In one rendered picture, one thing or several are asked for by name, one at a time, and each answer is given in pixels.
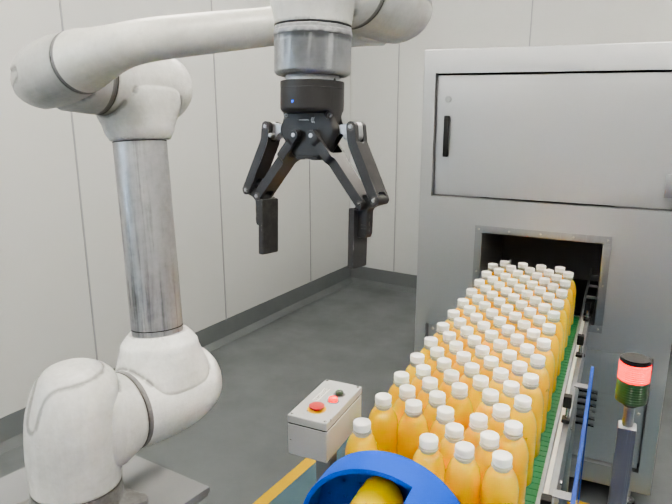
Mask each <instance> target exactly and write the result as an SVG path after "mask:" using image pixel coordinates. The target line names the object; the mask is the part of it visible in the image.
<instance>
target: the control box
mask: <svg viewBox="0 0 672 504"><path fill-rule="evenodd" d="M325 388H326V389H325ZM324 389H325V390H326V392H325V390H324ZM328 389H329V390H328ZM338 389H341V390H343V391H344V395H342V396H336V395H335V391H336V390H338ZM361 390H362V388H361V387H360V386H356V385H351V384H346V383H342V382H337V381H332V380H327V379H326V380H325V381H324V382H323V383H322V384H320V385H319V386H318V387H317V388H316V389H315V390H314V391H313V392H312V393H311V394H310V395H309V396H307V397H306V398H305V399H304V400H303V401H302V402H301V403H300V404H299V405H298V406H297V407H295V408H294V409H293V410H292V411H291V412H290V413H289V414H288V445H289V453H291V454H295V455H298V456H302V457H306V458H309V459H313V460H316V461H320V462H324V463H327V462H328V461H329V460H330V459H331V458H332V456H333V455H334V454H335V453H336V452H337V450H338V449H339V448H340V447H341V446H342V444H343V443H344V442H345V441H346V440H347V438H348V437H349V436H350V435H351V434H352V430H353V421H354V420H355V419H356V418H360V417H361ZM324 392H325V393H324ZM322 393H324V394H322ZM318 395H319V397H320V398H319V399H318V398H316V397H318ZM321 395H322V396H321ZM332 395H334V396H336V397H337V398H338V401H337V402H329V400H328V399H329V397H330V396H332ZM316 399H317V400H316ZM316 401H318V402H322V403H324V405H325V407H324V408H323V409H321V410H320V411H314V410H312V409H310V408H309V404H310V403H312V402H316Z"/></svg>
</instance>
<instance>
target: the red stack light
mask: <svg viewBox="0 0 672 504"><path fill-rule="evenodd" d="M651 371H652V365H651V366H649V367H645V368H638V367H632V366H629V365H626V364H624V363H623V362H622V361H621V360H620V359H619V365H618V373H617V377H618V378H619V379H620V380H621V381H623V382H625V383H628V384H632V385H647V384H649V383H650V378H651Z"/></svg>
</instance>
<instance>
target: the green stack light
mask: <svg viewBox="0 0 672 504"><path fill-rule="evenodd" d="M649 385H650V383H649V384H647V385H632V384H628V383H625V382H623V381H621V380H620V379H619V378H618V377H617V381H616V389H615V399H616V400H617V401H618V402H620V403H622V404H624V405H627V406H631V407H642V406H645V405H646V404H647V400H648V392H649Z"/></svg>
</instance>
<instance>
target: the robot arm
mask: <svg viewBox="0 0 672 504"><path fill-rule="evenodd" d="M269 1H270V5H271V7H260V8H248V9H236V10H223V11H211V12H199V13H186V14H174V15H164V16H155V17H147V18H140V19H134V20H128V21H123V22H118V23H113V24H107V25H102V26H95V27H87V28H73V29H68V30H65V31H61V32H55V33H51V34H48V35H45V36H43V37H41V38H39V39H37V40H35V41H33V42H31V43H29V44H28V45H26V46H25V47H24V48H23V49H22V50H21V51H20V52H19V53H18V54H17V55H16V57H15V58H14V60H13V62H12V64H11V67H10V70H11V75H10V82H11V85H12V88H13V90H14V92H15V94H16V95H17V96H18V98H20V99H21V100H22V101H24V102H25V103H27V104H29V105H31V106H34V107H37V108H41V109H52V108H58V109H59V110H62V111H69V112H76V113H83V114H93V115H96V116H97V118H98V120H99V122H100V124H101V126H102V128H103V131H104V134H105V135H106V137H107V138H108V139H109V141H111V142H112V145H113V155H114V165H115V175H116V185H117V195H118V205H119V215H120V225H121V235H122V245H123V255H124V265H125V275H126V286H127V296H128V306H129V316H130V326H131V332H130V333H129V334H128V335H127V336H126V338H125V339H124V341H123V342H122V344H121V345H120V352H119V356H118V360H117V364H116V368H115V370H114V369H113V368H111V367H110V366H109V365H107V364H105V363H104V362H102V361H99V360H93V359H89V358H73V359H67V360H63V361H60V362H57V363H55V364H53V365H51V366H49V367H48V368H47V369H45V370H44V371H43V373H42V374H41V375H40V376H39V377H38V378H37V379H36V380H35V382H34V384H33V387H32V389H31V391H30V394H29V397H28V400H27V405H26V409H25V414H24V423H23V446H24V461H25V469H26V475H27V480H28V485H29V498H28V499H26V500H24V501H21V502H18V503H15V504H149V497H148V495H147V494H145V493H142V492H138V491H134V490H132V489H130V488H128V487H127V486H125V485H124V484H123V478H122V465H124V464H126V463H127V462H128V461H129V460H130V459H131V458H132V457H133V456H134V455H135V454H136V453H137V452H138V451H139V450H140V449H141V448H144V447H146V446H149V445H152V444H155V443H157V442H160V441H162V440H164V439H166V438H168V437H171V436H173V435H175V434H177V433H179V432H180V431H182V430H184V429H186V428H188V427H189V426H191V425H192V424H194V423H195V422H197V421H198V420H199V419H201V418H202V417H203V416H204V415H205V414H206V413H207V412H208V411H209V410H210V409H211V408H212V407H213V405H214V404H215V403H216V401H217V400H218V398H219V396H220V394H221V390H222V374H221V370H220V367H219V365H218V363H217V361H216V359H215V358H214V357H213V356H212V355H211V354H210V353H209V352H208V351H207V350H206V349H204V348H203V347H201V345H200V343H199V340H198V337H197V335H196V334H195V333H194V332H193V331H192V330H191V329H190V328H188V327H187V326H186V325H183V318H182V307H181V295H180V284H179V273H178V261H177V250H176V239H175V227H174V216H173V204H172V193H171V182H170V170H169V159H168V147H167V140H169V139H171V137H172V135H173V133H174V130H175V125H176V122H177V118H178V117H179V116H181V115H182V114H183V113H184V112H185V110H186V109H187V108H188V106H189V104H190V102H191V99H192V91H193V90H192V81H191V78H190V75H189V73H188V71H187V69H186V68H185V66H184V65H183V64H182V63H180V62H179V61H178V60H177V59H176V58H184V57H191V56H199V55H207V54H215V53H223V52H231V51H238V50H246V49H254V48H262V47H270V46H274V72H275V74H276V75H278V76H281V77H285V80H281V81H280V109H281V111H282V112H283V115H284V119H283V123H282V124H281V123H280V122H272V121H264V122H263V123H262V129H261V140H260V142H259V145H258V148H257V151H256V153H255V156H254V159H253V161H252V164H251V167H250V170H249V172H248V175H247V178H246V180H245V183H244V186H243V193H244V194H249V195H250V196H252V197H253V198H254V199H255V201H256V223H257V225H259V254H262V255H264V254H268V253H274V252H277V251H278V199H277V198H275V197H273V196H274V193H275V192H276V191H277V189H278V188H279V186H280V185H281V183H282V182H283V180H284V179H285V177H286V176H287V175H288V173H289V172H290V170H291V169H292V167H293V166H294V164H295V163H296V162H297V161H299V160H305V159H311V160H323V161H324V162H325V163H326V164H328V165H329V166H330V168H331V170H332V171H333V173H334V174H335V176H336V177H337V179H338V180H339V182H340V183H341V185H342V186H343V188H344V190H345V191H346V193H347V194H348V196H349V197H350V199H351V200H352V202H353V203H354V205H355V208H349V225H348V268H349V269H355V268H359V267H362V266H365V265H366V259H367V238H368V237H371V235H372V227H373V225H372V224H373V210H374V208H375V207H377V206H380V205H384V204H387V203H388V202H389V196H388V194H387V191H386V189H385V186H384V184H383V181H382V178H381V176H380V173H379V170H378V168H377V165H376V163H375V160H374V158H373V155H372V152H371V150H370V147H369V145H368V142H367V130H366V124H365V123H364V122H356V121H349V122H348V123H347V124H343V122H342V118H341V117H342V113H343V111H344V84H345V83H344V82H342V81H339V79H341V78H346V77H348V76H349V75H350V73H351V47H363V46H384V45H385V44H387V43H388V44H398V43H402V42H406V41H408V40H410V39H412V38H414V37H416V36H417V35H419V34H420V33H421V32H422V31H423V30H424V29H425V28H426V26H427V25H428V23H429V21H430V19H431V16H432V12H433V6H432V0H269ZM342 137H343V138H344V139H345V140H346V141H347V142H348V147H349V149H350V152H351V155H352V158H353V160H354V163H355V165H356V168H357V171H358V173H359V176H360V178H361V179H360V178H359V176H358V175H357V173H356V172H355V170H354V169H353V167H352V166H351V164H350V163H349V161H348V160H347V155H346V153H345V152H344V150H343V149H342V147H341V145H340V144H339V142H340V140H341V139H342ZM281 138H284V140H285V143H284V144H283V146H282V147H281V149H280V150H279V152H278V153H277V155H278V157H277V159H276V160H275V162H274V163H273V165H272V162H273V160H274V157H275V154H276V152H277V149H278V146H279V143H280V139H281ZM271 165H272V166H271ZM270 167H271V168H270Z"/></svg>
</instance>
